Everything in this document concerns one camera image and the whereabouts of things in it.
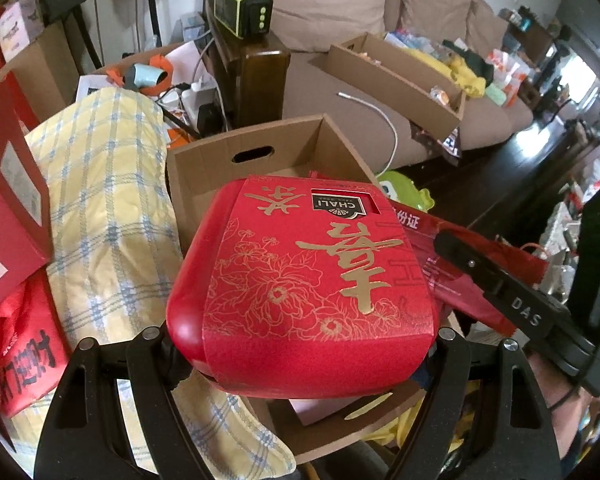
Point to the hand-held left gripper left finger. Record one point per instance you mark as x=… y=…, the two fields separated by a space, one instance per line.
x=150 y=360

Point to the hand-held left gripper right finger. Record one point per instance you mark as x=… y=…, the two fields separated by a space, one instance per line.
x=445 y=360

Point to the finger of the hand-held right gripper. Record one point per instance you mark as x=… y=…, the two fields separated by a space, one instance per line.
x=465 y=255

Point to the dark red paper bag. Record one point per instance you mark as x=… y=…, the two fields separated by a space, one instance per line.
x=430 y=280

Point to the red gift box gold print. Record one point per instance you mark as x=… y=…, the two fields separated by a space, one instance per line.
x=280 y=310

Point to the brown cardboard box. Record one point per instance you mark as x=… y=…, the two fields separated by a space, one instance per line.
x=205 y=185

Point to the red boxes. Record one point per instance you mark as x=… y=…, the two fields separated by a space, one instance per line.
x=0 y=200

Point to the person's right forearm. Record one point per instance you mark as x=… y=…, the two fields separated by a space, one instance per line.
x=555 y=420

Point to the cluttered low table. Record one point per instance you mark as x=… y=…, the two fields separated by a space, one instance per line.
x=560 y=220

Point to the crumpled yellow plastic bag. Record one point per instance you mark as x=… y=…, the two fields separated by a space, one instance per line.
x=410 y=425

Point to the green plastic toy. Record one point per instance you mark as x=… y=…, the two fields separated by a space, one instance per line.
x=405 y=192

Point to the shiny snack packet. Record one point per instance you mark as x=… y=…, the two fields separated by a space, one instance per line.
x=447 y=142

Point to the pale green packet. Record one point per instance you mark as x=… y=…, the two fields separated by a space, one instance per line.
x=496 y=94

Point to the yellow plaid tablecloth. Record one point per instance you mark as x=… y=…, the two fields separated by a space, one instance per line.
x=105 y=200

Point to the dark green bag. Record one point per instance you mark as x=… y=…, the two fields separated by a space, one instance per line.
x=480 y=67

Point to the orange white snack bag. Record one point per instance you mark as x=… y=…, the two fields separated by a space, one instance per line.
x=507 y=67

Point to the long shallow cardboard box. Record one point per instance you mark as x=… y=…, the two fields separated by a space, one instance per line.
x=380 y=75

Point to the heap of small packets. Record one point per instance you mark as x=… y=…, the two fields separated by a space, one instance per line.
x=410 y=42

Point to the beige sofa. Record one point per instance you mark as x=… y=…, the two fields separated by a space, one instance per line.
x=320 y=90

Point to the beige sofa cushion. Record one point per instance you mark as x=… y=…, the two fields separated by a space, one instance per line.
x=315 y=0
x=435 y=0
x=485 y=25

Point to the black power adapter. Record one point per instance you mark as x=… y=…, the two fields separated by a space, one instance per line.
x=210 y=119

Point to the white power strip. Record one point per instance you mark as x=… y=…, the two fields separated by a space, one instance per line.
x=200 y=100

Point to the pale blue cylinder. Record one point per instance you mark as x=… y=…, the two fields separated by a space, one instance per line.
x=145 y=75

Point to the open carton of clutter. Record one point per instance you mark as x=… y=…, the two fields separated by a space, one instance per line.
x=105 y=66

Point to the orange cloth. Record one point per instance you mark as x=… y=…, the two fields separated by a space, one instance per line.
x=160 y=62

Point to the large brown carton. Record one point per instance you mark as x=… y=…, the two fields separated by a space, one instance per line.
x=45 y=70

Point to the green black portable radio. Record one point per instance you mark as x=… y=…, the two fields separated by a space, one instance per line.
x=240 y=7

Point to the small pink carton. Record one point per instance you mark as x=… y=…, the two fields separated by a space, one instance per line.
x=12 y=30

